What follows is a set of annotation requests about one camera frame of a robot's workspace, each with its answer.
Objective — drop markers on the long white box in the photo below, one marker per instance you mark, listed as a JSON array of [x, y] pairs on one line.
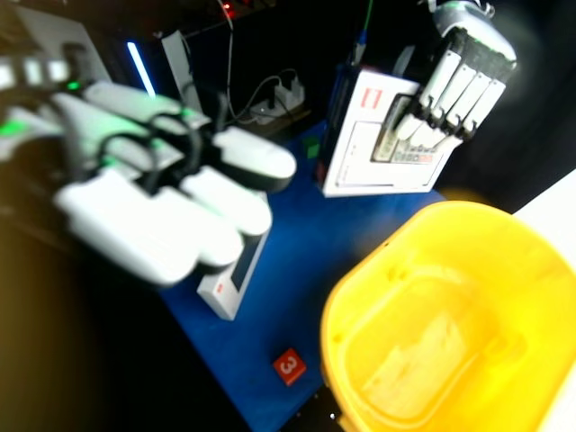
[[225, 292]]

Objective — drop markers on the yellow plastic bin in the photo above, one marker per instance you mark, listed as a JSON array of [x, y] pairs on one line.
[[450, 315]]

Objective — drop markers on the red cube with number three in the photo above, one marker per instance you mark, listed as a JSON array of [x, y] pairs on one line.
[[289, 366]]

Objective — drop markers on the light blue connector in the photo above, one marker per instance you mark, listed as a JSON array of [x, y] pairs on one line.
[[360, 45]]

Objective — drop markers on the green cube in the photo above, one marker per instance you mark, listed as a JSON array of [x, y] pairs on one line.
[[311, 147]]

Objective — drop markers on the white power strip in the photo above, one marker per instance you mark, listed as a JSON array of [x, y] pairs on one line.
[[281, 101]]

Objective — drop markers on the computer tower with blue light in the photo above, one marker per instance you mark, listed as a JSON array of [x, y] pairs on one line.
[[175, 67]]

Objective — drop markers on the calculator box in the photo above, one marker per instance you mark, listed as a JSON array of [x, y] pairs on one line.
[[360, 157]]

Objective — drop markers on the blue cloth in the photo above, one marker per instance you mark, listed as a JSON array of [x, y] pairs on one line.
[[292, 252]]

